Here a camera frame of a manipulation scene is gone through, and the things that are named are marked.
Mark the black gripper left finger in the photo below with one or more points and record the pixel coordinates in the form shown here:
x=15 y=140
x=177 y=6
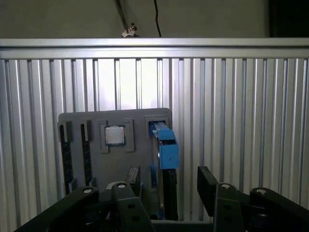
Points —
x=130 y=212

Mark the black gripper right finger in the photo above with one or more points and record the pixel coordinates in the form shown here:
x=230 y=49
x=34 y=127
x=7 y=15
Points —
x=227 y=212

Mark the hard disk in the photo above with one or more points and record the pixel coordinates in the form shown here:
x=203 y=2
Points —
x=169 y=149

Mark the grey parts rack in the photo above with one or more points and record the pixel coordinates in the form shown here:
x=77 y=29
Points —
x=113 y=166

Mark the black RAM stick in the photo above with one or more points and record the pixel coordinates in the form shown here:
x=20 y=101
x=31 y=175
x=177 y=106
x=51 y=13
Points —
x=65 y=157
x=86 y=154

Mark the silver CPU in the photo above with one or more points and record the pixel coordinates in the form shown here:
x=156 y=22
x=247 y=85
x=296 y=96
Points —
x=114 y=135

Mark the small white grey clip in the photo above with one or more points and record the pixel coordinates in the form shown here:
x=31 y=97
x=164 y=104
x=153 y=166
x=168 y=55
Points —
x=129 y=31

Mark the black metal post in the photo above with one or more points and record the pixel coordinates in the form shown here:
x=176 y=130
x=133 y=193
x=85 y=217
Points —
x=289 y=17

